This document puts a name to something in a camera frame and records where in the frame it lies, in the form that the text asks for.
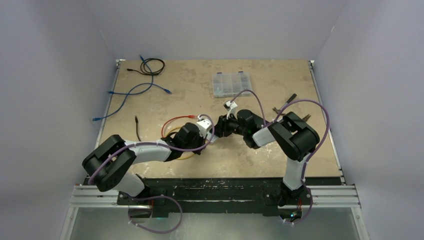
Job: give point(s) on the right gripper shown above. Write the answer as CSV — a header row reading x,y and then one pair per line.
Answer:
x,y
221,127

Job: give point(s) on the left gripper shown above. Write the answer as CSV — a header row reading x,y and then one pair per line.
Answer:
x,y
201,140

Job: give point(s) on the white network switch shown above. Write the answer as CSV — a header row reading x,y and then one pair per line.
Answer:
x,y
212,138

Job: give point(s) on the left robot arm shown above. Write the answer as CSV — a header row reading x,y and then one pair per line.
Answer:
x,y
108,165

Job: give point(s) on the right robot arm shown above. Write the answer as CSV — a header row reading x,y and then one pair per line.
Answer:
x,y
294,136

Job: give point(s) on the clear plastic organizer box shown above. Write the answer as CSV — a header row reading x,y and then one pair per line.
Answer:
x,y
226,85

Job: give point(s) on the hammer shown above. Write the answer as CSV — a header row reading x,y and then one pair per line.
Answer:
x,y
290,99

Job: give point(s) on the black mounting base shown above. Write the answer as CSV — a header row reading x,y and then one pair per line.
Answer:
x,y
232,195

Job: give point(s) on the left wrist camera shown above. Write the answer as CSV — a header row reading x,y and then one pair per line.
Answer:
x,y
204,125

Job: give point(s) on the yellow handled pliers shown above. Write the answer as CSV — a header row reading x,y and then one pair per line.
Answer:
x,y
306,118

